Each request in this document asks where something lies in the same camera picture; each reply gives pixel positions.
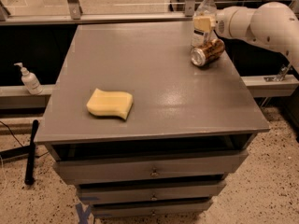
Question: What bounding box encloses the grey drawer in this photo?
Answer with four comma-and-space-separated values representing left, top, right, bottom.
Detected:
53, 150, 249, 185
77, 181, 226, 204
92, 198, 212, 218

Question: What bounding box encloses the clear plastic water bottle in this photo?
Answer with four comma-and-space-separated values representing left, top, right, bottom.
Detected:
192, 0, 217, 47

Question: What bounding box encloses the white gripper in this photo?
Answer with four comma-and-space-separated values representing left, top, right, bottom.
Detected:
193, 7, 256, 42

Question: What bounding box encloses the black stick tool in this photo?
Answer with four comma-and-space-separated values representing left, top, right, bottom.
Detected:
24, 119, 39, 185

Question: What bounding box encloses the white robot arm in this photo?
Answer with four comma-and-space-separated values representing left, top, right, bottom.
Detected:
193, 2, 299, 72

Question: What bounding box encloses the orange soda can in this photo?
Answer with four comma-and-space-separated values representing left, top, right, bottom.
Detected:
191, 38, 225, 67

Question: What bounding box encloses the right metal window bracket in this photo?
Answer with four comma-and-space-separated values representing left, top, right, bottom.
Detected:
183, 0, 198, 18

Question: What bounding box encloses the left metal window bracket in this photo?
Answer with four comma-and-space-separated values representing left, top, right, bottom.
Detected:
67, 0, 82, 20

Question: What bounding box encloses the metal window bracket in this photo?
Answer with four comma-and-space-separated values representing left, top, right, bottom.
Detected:
183, 0, 198, 18
67, 0, 82, 20

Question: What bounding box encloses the bottom grey drawer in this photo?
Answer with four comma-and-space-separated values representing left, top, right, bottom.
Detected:
92, 198, 212, 218

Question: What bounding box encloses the top grey drawer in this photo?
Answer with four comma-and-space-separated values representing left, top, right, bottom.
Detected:
53, 150, 249, 185

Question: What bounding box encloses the white pump dispenser bottle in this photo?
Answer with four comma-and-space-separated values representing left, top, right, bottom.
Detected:
15, 63, 43, 95

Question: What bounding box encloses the black floor cable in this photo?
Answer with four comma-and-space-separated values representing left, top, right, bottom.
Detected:
0, 120, 24, 147

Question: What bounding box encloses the blue tape cross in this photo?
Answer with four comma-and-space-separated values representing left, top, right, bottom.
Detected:
75, 201, 101, 224

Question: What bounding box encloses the yellow sponge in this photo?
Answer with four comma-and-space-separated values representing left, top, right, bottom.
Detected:
86, 89, 133, 119

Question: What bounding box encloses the middle grey drawer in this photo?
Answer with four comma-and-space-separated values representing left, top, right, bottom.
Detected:
77, 181, 226, 204

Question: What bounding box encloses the grey drawer cabinet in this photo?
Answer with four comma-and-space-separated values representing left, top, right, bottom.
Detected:
35, 20, 271, 220

